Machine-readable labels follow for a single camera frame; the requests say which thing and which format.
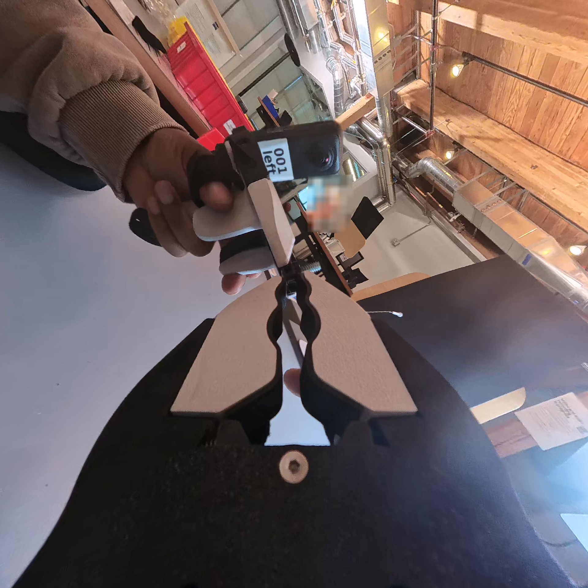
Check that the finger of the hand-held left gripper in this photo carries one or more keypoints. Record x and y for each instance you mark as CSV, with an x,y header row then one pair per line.
x,y
273,220

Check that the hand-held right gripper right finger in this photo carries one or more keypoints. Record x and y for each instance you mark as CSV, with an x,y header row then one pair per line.
x,y
358,363

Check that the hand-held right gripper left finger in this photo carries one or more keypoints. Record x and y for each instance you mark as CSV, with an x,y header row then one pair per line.
x,y
229,363

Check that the black thumb screw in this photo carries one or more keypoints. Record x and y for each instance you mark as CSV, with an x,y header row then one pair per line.
x,y
298,267

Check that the person's left forearm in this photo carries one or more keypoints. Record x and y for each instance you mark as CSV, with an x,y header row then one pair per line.
x,y
82,92

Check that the person's right hand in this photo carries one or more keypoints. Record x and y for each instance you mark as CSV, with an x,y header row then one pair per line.
x,y
292,381

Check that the person's left hand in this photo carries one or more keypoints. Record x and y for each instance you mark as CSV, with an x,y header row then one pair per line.
x,y
160,183

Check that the small black framed board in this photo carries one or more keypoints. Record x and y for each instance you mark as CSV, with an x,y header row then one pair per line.
x,y
363,220

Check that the ceiling spot lamp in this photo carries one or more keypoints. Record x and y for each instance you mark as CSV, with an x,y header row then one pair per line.
x,y
576,250
457,70
448,155

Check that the white paper sheet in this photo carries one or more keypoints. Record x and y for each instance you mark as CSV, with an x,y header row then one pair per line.
x,y
551,420

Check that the silver air duct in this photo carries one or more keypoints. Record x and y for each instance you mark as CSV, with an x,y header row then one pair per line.
x,y
505,225

